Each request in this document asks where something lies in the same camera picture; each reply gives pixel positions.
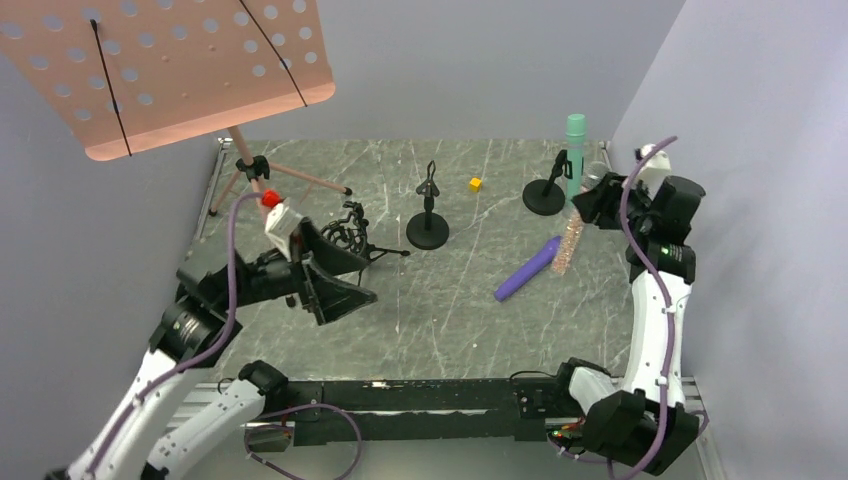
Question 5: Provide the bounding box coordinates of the black shock mount tripod stand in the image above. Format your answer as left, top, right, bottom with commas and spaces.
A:
320, 200, 411, 263

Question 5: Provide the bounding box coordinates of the glitter silver toy microphone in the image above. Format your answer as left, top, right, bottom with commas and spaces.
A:
551, 160, 609, 275

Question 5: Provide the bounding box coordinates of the teal toy microphone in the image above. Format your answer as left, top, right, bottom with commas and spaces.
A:
565, 113, 587, 201

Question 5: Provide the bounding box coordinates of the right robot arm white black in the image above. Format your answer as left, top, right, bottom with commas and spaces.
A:
556, 173, 706, 476

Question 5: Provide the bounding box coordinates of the black round-base clip mic stand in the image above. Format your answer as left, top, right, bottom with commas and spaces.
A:
406, 160, 450, 250

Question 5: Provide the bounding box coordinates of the pink perforated music stand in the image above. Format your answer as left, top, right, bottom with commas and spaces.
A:
1, 1, 336, 190

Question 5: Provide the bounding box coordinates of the purple toy microphone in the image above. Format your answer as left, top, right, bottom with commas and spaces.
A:
493, 236, 563, 302

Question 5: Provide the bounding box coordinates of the yellow cube near teal microphone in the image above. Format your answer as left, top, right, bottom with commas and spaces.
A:
469, 177, 483, 192

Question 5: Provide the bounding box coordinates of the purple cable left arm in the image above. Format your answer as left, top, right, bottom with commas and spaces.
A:
86, 192, 364, 480

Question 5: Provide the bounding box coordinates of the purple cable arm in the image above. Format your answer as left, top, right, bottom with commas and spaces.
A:
549, 135, 710, 480
86, 192, 364, 480

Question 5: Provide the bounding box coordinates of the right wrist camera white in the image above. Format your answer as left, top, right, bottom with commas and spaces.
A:
634, 144, 672, 182

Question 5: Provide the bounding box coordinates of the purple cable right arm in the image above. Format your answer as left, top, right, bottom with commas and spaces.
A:
549, 135, 710, 480

